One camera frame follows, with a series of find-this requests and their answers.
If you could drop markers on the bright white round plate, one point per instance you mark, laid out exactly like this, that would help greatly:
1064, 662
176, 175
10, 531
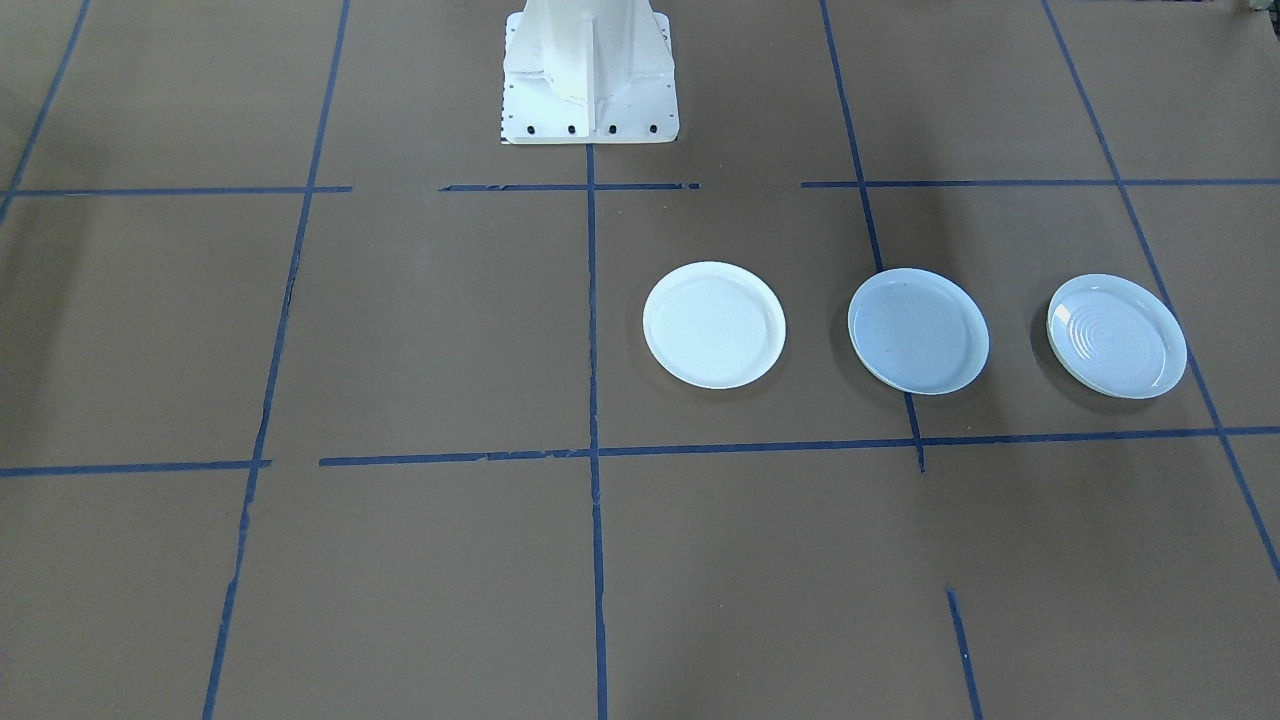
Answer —
714, 325

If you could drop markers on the pale ringed round plate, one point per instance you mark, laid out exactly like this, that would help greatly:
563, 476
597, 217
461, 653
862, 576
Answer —
1117, 337

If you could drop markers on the blue-grey round plate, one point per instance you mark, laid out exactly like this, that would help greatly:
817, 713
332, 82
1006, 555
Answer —
918, 332

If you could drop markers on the white pedestal column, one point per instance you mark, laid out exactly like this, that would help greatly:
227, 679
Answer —
590, 70

